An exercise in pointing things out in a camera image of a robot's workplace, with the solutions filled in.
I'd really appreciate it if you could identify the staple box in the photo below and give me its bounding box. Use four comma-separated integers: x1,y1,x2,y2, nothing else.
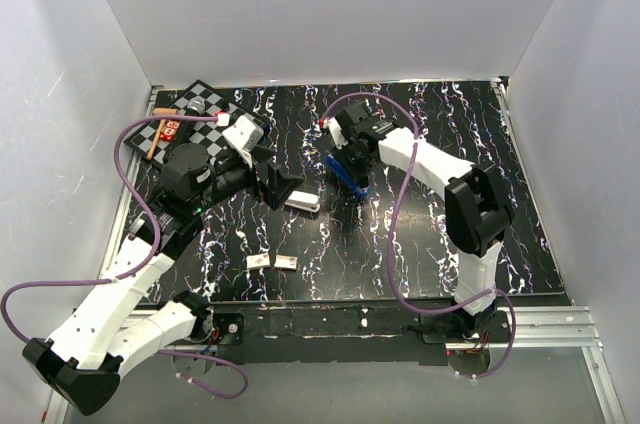
246,253,271,271
274,255,298,270

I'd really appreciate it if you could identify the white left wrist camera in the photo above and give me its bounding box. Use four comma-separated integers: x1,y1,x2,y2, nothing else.
222,115,264,168

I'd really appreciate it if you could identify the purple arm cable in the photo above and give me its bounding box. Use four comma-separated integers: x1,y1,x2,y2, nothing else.
0,111,250,400
322,92,516,380

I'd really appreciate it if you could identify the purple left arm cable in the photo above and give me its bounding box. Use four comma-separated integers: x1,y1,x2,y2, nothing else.
0,111,250,400

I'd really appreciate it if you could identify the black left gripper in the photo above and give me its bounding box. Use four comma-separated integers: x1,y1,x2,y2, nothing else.
192,144,304,213

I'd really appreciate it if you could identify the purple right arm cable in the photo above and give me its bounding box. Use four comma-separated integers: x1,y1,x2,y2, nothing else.
322,92,516,380

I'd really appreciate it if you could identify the red toy block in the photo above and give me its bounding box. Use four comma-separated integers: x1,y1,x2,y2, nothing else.
159,120,180,142

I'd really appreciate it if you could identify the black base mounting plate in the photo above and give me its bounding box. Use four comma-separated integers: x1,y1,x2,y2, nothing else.
154,298,506,368

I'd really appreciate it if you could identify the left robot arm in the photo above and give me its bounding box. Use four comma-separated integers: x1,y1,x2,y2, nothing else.
22,143,304,416

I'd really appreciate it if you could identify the white stapler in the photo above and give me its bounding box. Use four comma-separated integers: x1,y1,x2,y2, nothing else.
284,191,321,213

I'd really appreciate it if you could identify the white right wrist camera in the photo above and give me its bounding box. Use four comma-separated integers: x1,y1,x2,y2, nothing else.
322,117,349,149

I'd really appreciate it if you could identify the black white chessboard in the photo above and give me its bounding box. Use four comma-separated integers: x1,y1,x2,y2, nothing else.
124,80,270,161

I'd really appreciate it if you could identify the wooden mallet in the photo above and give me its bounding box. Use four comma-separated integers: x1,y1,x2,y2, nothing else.
147,108,178,160

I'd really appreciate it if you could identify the left staple box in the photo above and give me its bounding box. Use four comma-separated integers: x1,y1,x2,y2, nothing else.
246,253,271,271

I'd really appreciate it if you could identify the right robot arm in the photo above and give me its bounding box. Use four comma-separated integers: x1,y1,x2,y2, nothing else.
321,92,515,342

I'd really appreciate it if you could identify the black microphone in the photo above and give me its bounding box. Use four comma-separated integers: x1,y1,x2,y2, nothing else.
185,96,206,117

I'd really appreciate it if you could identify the blue stapler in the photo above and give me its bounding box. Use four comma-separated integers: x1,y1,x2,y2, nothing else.
326,154,369,198

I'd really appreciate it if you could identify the right staple box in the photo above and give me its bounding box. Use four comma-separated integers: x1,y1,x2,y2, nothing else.
274,255,298,270

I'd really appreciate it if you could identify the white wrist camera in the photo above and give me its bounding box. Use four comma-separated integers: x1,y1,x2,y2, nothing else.
222,115,264,168
322,117,349,149

